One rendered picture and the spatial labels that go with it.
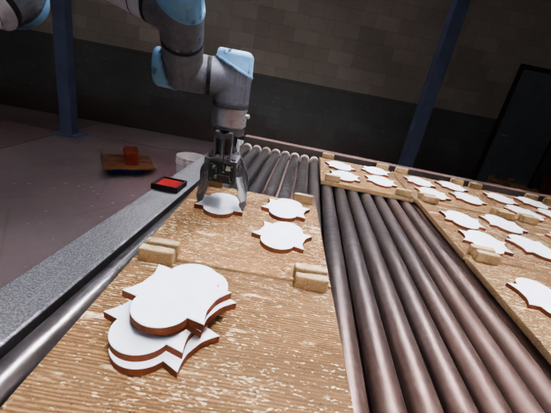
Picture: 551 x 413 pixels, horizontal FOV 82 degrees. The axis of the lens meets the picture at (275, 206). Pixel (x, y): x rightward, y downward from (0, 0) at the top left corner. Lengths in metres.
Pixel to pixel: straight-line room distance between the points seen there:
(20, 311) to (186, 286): 0.22
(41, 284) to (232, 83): 0.47
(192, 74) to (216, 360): 0.50
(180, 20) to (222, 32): 5.15
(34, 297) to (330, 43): 5.44
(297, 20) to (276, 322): 5.39
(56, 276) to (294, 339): 0.38
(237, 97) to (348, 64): 5.10
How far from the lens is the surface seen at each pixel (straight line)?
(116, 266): 0.61
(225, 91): 0.68
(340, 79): 5.71
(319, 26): 5.71
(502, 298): 0.81
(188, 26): 0.60
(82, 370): 0.44
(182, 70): 0.66
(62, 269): 0.63
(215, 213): 0.75
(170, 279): 0.47
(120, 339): 0.43
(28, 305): 0.57
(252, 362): 0.44
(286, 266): 0.62
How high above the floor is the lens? 1.26
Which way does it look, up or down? 22 degrees down
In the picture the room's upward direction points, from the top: 11 degrees clockwise
